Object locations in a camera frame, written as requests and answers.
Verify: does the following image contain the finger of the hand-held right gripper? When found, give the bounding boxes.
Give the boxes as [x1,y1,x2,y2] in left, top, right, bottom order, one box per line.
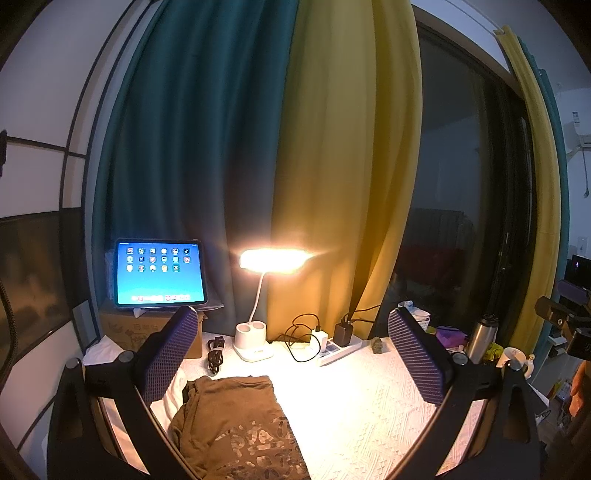
[534,295,575,326]

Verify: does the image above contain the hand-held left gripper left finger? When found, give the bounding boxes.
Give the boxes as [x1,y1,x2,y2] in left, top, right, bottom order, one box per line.
[46,305,200,480]

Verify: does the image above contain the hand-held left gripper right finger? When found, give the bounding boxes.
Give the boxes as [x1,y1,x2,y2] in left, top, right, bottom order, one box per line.
[387,307,542,480]

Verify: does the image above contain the brown printed t-shirt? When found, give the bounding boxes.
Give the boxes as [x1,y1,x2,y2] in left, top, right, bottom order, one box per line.
[167,375,312,480]

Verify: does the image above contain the person's right forearm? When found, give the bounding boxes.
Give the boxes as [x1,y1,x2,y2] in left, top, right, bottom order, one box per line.
[569,362,591,418]

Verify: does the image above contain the purple cloth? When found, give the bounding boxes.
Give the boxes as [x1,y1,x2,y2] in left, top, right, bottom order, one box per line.
[427,325,469,352]

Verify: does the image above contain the crumpled white plastic bags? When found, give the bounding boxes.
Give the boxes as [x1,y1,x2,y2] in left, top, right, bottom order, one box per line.
[398,300,428,319]

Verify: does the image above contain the brown cardboard box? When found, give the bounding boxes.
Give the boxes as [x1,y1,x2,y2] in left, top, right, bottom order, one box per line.
[98,299,204,363]

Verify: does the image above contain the white mug with bear print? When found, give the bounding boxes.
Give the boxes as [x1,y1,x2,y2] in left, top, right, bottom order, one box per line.
[496,346,536,379]

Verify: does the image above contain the stainless steel tumbler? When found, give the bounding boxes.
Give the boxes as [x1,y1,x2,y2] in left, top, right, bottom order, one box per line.
[465,314,500,365]

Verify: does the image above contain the yellow plastic bag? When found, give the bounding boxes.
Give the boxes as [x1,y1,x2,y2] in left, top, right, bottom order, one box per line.
[482,342,506,367]

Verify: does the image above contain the white power strip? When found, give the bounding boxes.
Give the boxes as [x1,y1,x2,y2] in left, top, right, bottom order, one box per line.
[318,337,370,367]

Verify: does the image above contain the tablet with lit screen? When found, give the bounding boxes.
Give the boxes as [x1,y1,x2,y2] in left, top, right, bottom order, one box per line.
[112,239,208,309]

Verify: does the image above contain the white desk lamp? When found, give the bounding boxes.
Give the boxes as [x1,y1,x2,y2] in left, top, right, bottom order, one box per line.
[233,247,312,363]

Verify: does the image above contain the white textured tablecloth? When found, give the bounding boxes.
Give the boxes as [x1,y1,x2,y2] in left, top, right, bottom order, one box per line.
[83,332,550,480]

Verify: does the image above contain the narrow yellow curtain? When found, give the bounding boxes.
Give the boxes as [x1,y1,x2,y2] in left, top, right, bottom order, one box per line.
[494,25,564,361]

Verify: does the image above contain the white air conditioner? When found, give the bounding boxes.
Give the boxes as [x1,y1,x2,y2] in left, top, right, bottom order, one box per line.
[562,108,591,160]

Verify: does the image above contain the wide yellow curtain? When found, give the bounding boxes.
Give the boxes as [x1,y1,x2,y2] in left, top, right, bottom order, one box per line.
[268,0,423,342]

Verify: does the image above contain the teal curtain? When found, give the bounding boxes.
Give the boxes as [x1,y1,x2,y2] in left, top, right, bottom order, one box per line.
[92,0,301,333]

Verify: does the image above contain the coiled black cable bundle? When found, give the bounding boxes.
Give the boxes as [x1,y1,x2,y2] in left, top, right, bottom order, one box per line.
[205,336,226,377]

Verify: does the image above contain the black charger cable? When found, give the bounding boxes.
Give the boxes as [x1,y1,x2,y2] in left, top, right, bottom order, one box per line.
[342,302,386,326]

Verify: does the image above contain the thin black looped cable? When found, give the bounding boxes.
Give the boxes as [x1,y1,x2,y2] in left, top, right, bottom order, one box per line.
[283,314,324,365]

